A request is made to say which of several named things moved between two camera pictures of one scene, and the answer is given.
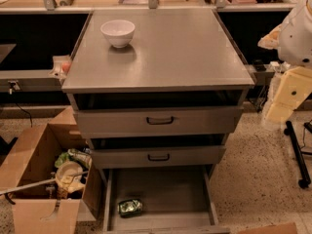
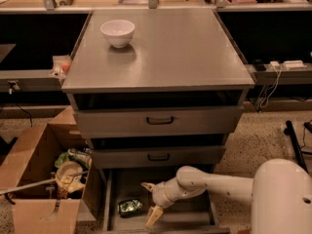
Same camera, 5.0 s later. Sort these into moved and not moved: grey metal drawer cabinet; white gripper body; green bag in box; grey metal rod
Moved: white gripper body
Not moved: green bag in box; grey metal drawer cabinet; grey metal rod
